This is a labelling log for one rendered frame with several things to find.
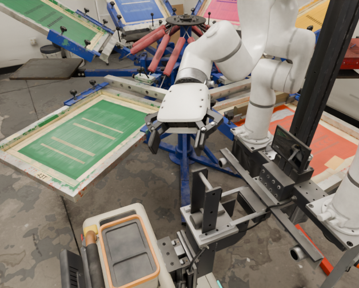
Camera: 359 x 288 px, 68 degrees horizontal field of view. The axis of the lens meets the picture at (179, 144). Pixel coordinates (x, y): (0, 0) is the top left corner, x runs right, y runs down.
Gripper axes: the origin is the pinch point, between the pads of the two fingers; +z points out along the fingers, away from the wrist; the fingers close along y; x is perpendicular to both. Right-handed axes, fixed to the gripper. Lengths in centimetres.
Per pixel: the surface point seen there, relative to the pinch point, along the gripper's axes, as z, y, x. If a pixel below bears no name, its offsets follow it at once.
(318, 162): -45, -37, -79
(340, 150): -56, -48, -85
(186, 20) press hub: -147, 44, -60
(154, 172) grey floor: -78, 91, -168
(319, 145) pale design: -58, -39, -84
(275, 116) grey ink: -79, -18, -87
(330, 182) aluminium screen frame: -30, -39, -70
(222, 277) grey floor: 2, 13, -155
